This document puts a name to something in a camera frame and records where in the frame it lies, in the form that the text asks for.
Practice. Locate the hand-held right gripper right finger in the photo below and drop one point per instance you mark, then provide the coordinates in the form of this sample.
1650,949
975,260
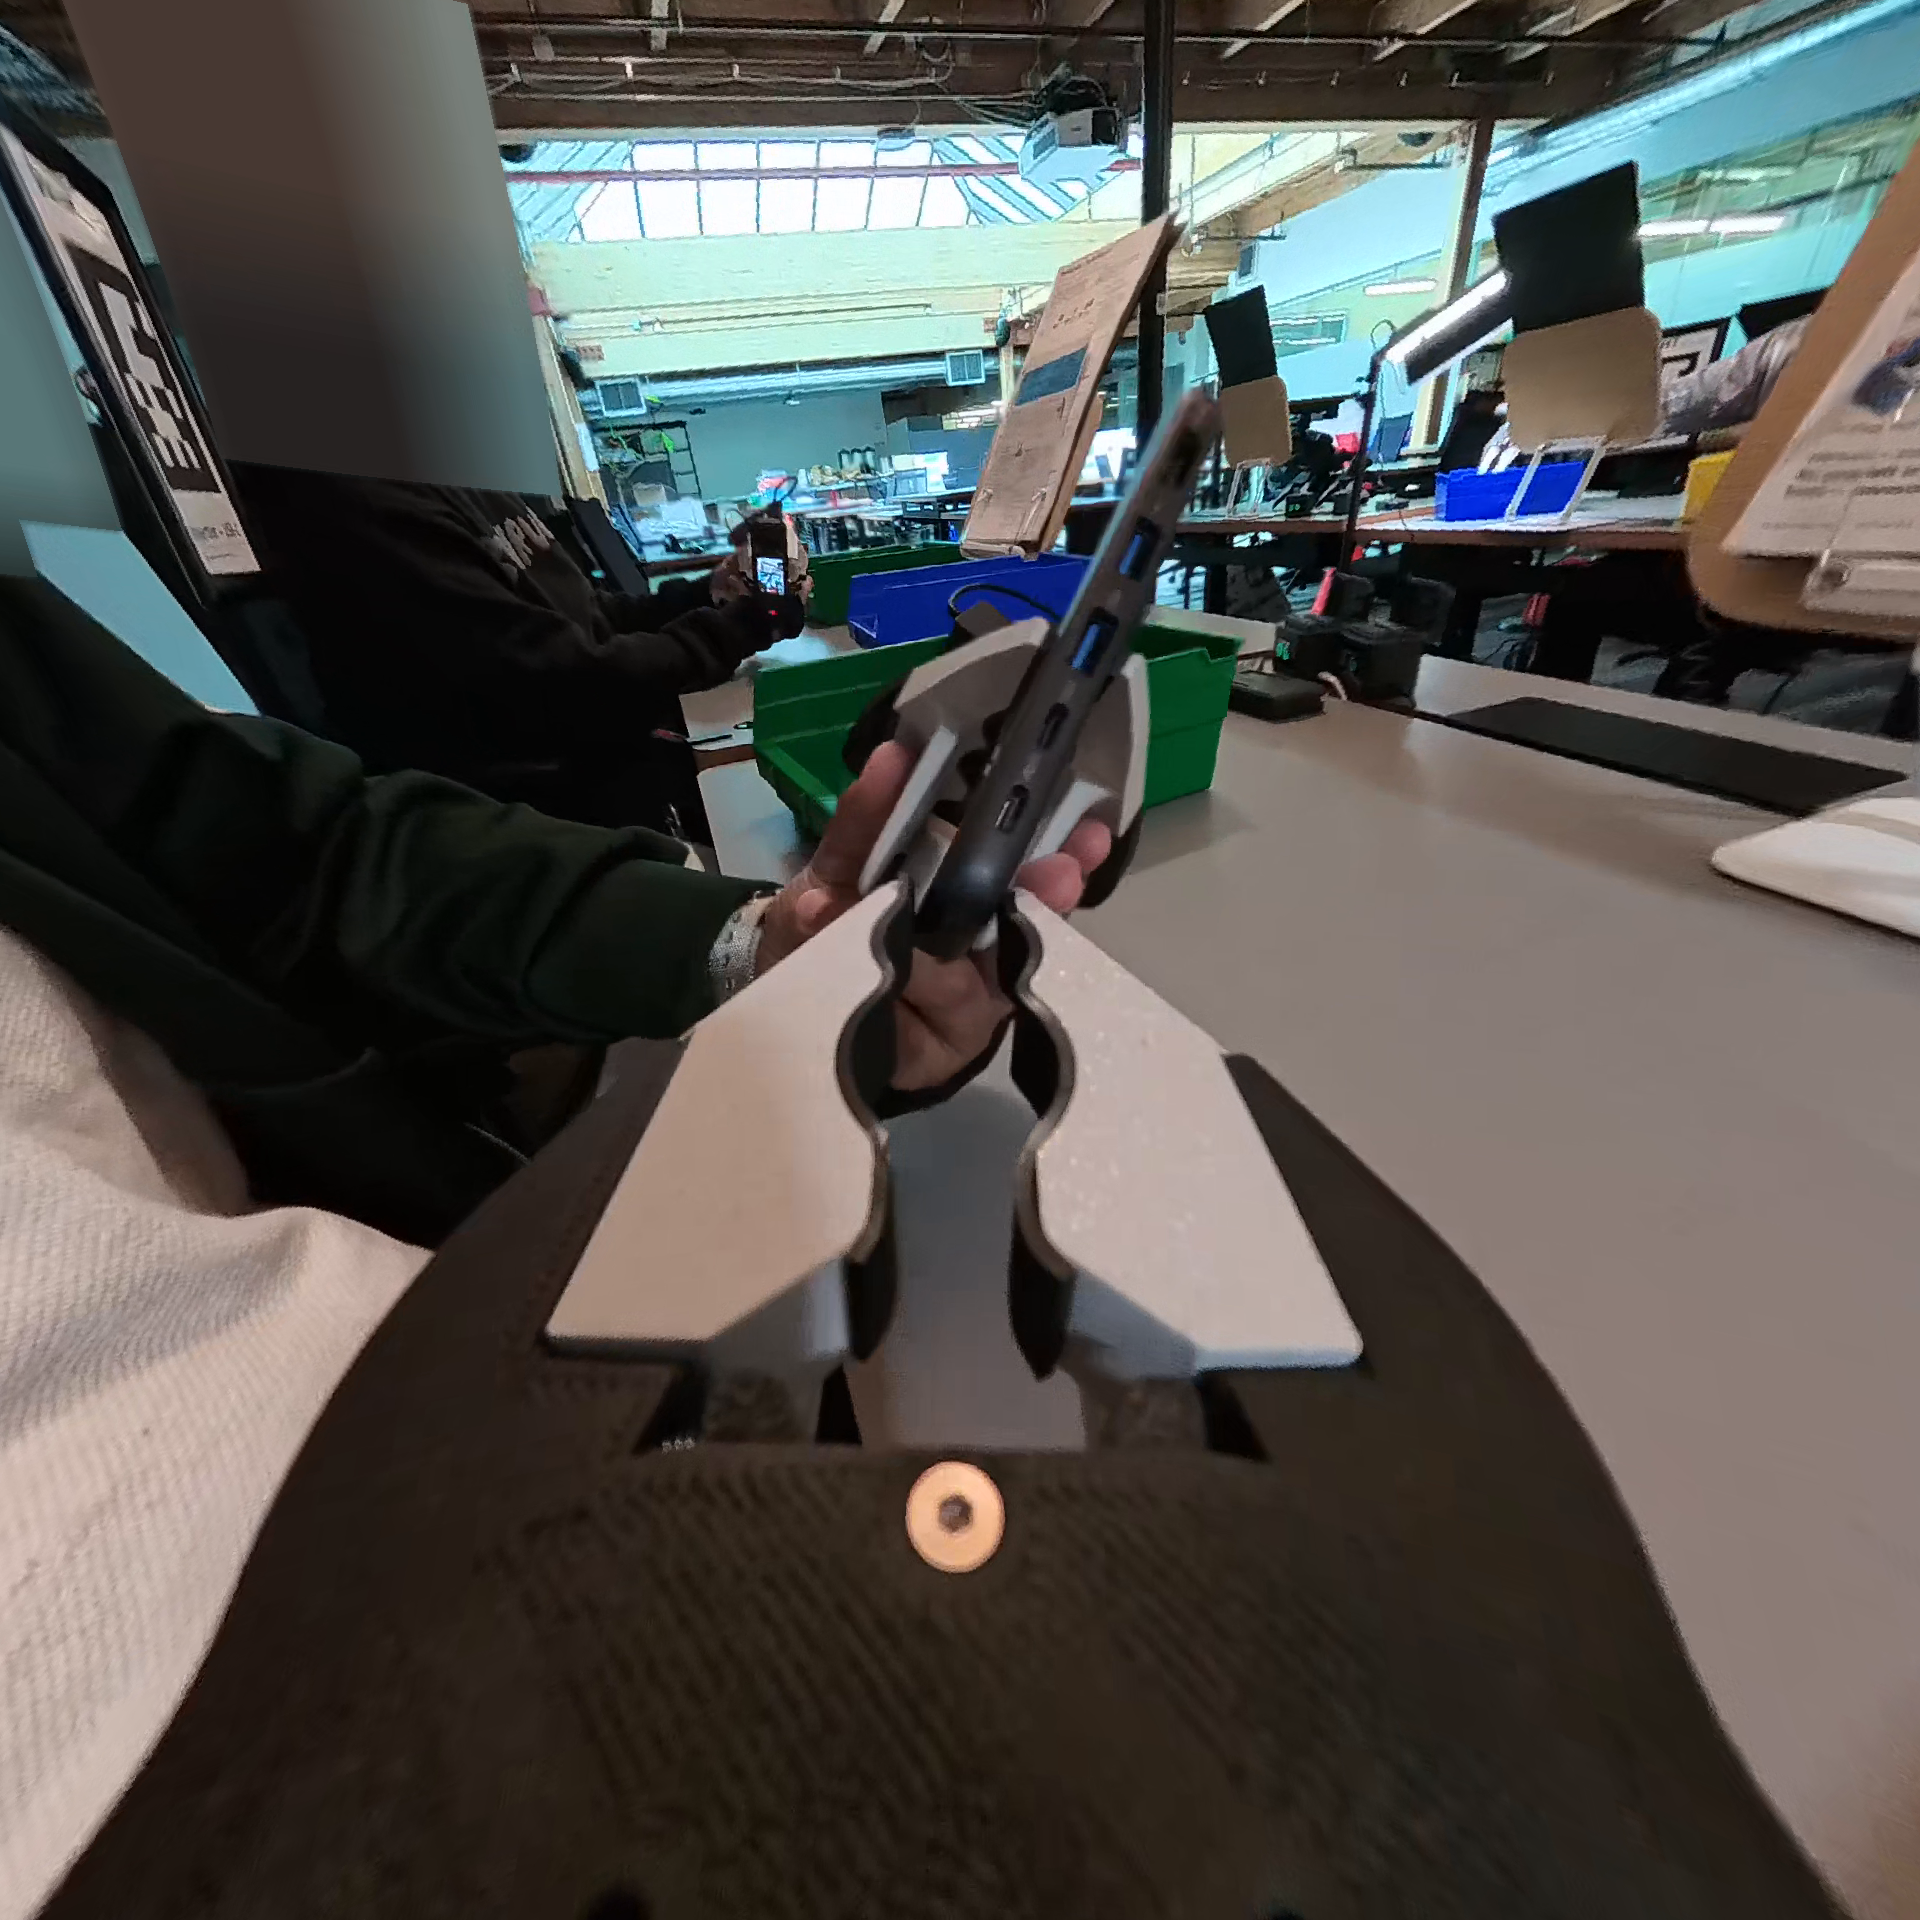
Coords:
1185,1200

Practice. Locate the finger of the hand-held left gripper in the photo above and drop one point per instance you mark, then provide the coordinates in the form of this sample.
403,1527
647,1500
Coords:
1123,750
967,692

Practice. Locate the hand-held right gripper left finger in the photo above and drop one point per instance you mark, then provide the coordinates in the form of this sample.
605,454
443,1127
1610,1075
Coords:
721,1186

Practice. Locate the green plastic bin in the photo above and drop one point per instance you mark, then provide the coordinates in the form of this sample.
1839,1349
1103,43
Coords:
1185,720
840,587

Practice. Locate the black USB hub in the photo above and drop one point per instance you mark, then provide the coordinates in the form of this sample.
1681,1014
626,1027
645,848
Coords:
1049,704

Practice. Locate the person's left forearm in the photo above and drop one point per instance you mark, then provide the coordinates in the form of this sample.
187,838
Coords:
376,870

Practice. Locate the black desk mat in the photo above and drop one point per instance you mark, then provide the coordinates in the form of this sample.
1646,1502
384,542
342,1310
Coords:
1681,750

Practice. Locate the person's left hand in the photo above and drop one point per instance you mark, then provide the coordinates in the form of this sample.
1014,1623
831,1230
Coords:
937,1021

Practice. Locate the blue plastic bin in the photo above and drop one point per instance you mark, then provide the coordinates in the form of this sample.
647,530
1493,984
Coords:
901,600

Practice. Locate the flat black power adapter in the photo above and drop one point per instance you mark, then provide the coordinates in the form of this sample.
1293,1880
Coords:
1275,695

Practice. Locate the silver mesh wristwatch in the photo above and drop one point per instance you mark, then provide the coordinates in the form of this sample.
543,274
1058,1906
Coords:
738,954

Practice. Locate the black battery chargers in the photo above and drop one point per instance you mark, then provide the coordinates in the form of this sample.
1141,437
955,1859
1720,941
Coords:
1350,662

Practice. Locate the cardboard board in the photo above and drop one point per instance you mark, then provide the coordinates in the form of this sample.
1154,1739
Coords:
1846,451
1049,422

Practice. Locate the person's dark jacket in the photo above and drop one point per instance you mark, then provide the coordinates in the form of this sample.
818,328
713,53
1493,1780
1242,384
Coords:
376,1141

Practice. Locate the black and beige board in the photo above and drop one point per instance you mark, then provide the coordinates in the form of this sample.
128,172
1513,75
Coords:
1243,340
1569,226

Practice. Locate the wooden table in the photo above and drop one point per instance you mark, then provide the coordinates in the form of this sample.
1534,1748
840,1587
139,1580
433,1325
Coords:
1499,533

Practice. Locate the small blue bin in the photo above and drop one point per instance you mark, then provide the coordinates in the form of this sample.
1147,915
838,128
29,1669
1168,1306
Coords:
1478,492

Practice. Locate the white light bar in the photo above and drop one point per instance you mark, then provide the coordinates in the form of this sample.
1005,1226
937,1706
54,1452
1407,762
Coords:
1441,323

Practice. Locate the ceiling projector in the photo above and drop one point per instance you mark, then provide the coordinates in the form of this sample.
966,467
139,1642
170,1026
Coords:
1073,143

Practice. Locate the black pole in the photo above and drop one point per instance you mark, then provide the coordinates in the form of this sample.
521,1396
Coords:
1157,150

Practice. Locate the person's white garment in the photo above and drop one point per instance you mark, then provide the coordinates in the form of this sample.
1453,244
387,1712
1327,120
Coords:
150,1349

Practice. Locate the framed marker code sign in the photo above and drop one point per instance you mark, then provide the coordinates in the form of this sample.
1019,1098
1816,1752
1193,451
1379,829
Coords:
136,347

